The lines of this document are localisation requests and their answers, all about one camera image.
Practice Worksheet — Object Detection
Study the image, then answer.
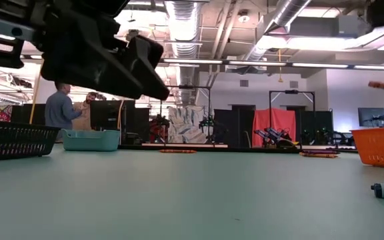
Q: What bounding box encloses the black metal frame stand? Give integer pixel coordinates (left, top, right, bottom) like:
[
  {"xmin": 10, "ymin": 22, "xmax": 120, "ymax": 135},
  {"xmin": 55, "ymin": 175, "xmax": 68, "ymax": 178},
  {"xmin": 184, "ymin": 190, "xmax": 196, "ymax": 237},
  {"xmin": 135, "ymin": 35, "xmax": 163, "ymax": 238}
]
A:
[
  {"xmin": 159, "ymin": 85, "xmax": 212, "ymax": 145},
  {"xmin": 268, "ymin": 89, "xmax": 316, "ymax": 145}
]

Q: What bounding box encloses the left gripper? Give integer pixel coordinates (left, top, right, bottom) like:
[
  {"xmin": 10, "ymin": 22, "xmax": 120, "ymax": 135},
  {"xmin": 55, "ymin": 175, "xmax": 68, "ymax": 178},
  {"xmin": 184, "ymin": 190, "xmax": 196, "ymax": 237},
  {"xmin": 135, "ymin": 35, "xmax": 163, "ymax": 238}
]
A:
[{"xmin": 0, "ymin": 0, "xmax": 170, "ymax": 101}]

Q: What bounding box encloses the silver round ceiling duct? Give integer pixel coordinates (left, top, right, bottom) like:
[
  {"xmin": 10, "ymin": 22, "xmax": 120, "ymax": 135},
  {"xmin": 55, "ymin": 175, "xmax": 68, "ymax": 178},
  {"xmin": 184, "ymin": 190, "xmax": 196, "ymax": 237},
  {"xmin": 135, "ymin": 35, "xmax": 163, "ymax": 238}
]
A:
[
  {"xmin": 163, "ymin": 0, "xmax": 202, "ymax": 107},
  {"xmin": 245, "ymin": 0, "xmax": 313, "ymax": 69}
]

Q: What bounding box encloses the orange hanging cloth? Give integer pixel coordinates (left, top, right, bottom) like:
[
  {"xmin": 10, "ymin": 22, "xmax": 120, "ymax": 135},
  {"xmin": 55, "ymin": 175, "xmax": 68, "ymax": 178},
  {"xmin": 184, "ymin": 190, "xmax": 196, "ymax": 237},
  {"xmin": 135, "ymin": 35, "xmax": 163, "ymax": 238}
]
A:
[{"xmin": 251, "ymin": 107, "xmax": 297, "ymax": 147}]

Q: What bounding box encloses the black plastic basket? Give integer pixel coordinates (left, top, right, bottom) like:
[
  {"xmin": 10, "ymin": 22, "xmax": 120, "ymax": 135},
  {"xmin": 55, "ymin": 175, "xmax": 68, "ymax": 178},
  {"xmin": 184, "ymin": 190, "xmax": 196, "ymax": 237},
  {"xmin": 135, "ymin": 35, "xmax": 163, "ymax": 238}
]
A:
[{"xmin": 0, "ymin": 119, "xmax": 62, "ymax": 162}]

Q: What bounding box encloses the teal table mat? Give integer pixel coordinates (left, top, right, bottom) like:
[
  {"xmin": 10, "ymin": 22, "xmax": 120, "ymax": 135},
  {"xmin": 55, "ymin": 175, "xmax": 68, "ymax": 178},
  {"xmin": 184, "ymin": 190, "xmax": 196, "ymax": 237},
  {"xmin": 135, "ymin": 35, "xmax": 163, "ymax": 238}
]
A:
[{"xmin": 0, "ymin": 143, "xmax": 384, "ymax": 240}]

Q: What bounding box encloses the teal plastic basket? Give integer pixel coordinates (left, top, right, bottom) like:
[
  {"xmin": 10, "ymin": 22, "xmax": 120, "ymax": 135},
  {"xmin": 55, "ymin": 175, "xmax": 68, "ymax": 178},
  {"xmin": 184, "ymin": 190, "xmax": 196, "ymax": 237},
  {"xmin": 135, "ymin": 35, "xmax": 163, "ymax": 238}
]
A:
[{"xmin": 61, "ymin": 128, "xmax": 121, "ymax": 152}]

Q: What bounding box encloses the orange plastic basket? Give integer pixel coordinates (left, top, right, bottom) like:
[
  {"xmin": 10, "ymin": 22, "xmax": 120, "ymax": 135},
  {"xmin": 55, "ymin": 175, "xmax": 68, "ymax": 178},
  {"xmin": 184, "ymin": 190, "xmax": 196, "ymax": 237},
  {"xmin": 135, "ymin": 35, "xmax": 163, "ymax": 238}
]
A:
[{"xmin": 351, "ymin": 126, "xmax": 384, "ymax": 170}]

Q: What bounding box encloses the person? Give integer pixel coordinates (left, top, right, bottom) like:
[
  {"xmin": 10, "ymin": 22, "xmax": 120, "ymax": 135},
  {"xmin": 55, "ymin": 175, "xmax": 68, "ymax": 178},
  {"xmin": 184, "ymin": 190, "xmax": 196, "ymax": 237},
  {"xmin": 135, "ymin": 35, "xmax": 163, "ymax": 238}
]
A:
[
  {"xmin": 44, "ymin": 82, "xmax": 83, "ymax": 130},
  {"xmin": 71, "ymin": 92, "xmax": 99, "ymax": 131}
]

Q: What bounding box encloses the yellow hanging pendant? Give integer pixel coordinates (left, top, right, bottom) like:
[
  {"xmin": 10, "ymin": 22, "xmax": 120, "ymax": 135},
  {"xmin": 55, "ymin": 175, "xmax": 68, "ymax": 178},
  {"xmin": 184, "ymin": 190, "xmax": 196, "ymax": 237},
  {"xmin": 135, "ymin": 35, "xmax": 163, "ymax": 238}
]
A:
[{"xmin": 277, "ymin": 48, "xmax": 285, "ymax": 83}]

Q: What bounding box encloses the white leaf-patterned cloth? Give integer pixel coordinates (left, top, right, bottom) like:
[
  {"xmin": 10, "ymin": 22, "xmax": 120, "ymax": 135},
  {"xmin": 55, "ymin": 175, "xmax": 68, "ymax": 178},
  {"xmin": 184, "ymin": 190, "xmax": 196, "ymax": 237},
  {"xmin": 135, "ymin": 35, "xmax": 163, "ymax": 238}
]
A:
[{"xmin": 167, "ymin": 105, "xmax": 215, "ymax": 144}]

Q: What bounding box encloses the dark wall screen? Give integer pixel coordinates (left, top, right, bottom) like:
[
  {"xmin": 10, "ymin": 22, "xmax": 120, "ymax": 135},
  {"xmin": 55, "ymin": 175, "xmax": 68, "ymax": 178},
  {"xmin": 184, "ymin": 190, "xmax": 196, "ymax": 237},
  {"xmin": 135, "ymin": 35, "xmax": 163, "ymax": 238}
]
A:
[{"xmin": 357, "ymin": 107, "xmax": 384, "ymax": 128}]

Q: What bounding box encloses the yellow hanging cord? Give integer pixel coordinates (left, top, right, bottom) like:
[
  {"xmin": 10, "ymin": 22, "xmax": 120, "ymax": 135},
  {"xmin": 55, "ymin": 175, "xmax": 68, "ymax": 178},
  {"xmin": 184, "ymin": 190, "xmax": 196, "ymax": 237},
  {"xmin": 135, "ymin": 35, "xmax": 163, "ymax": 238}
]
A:
[{"xmin": 117, "ymin": 99, "xmax": 126, "ymax": 131}]

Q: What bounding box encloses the purple crayon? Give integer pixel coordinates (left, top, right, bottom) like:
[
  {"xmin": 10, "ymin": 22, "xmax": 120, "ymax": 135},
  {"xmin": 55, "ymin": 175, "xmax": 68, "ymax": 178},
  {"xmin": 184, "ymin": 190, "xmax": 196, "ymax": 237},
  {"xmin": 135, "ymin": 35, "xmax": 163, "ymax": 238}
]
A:
[{"xmin": 301, "ymin": 149, "xmax": 339, "ymax": 155}]

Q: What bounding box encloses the black partition panel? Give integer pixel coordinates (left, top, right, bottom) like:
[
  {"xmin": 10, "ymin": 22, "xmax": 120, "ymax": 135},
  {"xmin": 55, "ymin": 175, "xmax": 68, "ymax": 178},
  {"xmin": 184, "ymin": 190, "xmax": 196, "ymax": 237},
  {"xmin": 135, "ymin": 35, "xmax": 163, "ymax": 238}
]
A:
[
  {"xmin": 295, "ymin": 110, "xmax": 333, "ymax": 145},
  {"xmin": 11, "ymin": 103, "xmax": 47, "ymax": 126},
  {"xmin": 135, "ymin": 107, "xmax": 151, "ymax": 134},
  {"xmin": 213, "ymin": 105, "xmax": 256, "ymax": 148}
]

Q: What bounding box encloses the black ceiling spotlight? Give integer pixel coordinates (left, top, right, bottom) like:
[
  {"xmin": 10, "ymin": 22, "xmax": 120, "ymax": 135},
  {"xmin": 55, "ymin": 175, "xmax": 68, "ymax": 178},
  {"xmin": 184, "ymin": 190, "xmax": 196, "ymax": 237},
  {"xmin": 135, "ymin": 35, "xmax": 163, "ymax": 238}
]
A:
[{"xmin": 11, "ymin": 77, "xmax": 33, "ymax": 89}]

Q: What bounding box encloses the white tube light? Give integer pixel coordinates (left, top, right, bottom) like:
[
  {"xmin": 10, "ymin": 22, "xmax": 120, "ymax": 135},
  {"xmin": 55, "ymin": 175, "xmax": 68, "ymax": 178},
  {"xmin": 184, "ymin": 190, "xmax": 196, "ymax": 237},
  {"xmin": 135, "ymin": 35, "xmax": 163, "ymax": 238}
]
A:
[
  {"xmin": 227, "ymin": 60, "xmax": 287, "ymax": 67},
  {"xmin": 291, "ymin": 62, "xmax": 349, "ymax": 69},
  {"xmin": 353, "ymin": 65, "xmax": 384, "ymax": 71},
  {"xmin": 163, "ymin": 59, "xmax": 224, "ymax": 65}
]

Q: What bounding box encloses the grey rectangular air duct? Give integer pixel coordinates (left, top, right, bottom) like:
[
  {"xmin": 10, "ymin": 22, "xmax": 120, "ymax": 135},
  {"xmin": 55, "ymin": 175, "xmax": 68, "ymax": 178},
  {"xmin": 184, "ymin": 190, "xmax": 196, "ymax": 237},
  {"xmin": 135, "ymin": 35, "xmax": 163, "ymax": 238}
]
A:
[{"xmin": 290, "ymin": 15, "xmax": 359, "ymax": 38}]

